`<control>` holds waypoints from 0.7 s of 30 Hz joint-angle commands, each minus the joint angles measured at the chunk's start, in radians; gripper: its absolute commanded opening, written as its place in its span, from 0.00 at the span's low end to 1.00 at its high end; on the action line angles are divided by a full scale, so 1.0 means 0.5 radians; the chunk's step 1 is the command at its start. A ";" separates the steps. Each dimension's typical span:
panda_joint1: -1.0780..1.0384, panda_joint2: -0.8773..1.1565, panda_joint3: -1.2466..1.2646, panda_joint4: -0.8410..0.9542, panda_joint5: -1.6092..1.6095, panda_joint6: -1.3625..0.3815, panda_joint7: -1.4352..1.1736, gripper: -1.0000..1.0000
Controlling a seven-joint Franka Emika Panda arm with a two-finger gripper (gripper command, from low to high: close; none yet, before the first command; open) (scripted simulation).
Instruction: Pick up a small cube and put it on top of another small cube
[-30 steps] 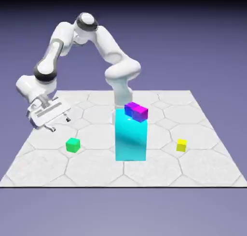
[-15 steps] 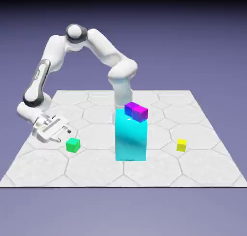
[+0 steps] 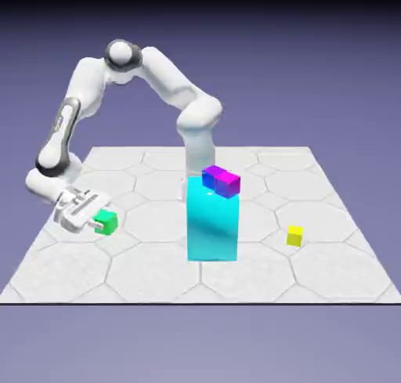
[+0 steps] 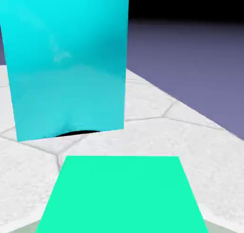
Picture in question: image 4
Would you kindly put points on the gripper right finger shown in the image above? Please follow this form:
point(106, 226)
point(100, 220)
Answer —
point(213, 228)

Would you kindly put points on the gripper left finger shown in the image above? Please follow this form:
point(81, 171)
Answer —
point(30, 228)

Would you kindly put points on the small green cube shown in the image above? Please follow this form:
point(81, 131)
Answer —
point(122, 194)

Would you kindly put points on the large cyan box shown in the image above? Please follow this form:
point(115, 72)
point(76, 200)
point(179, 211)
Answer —
point(66, 65)

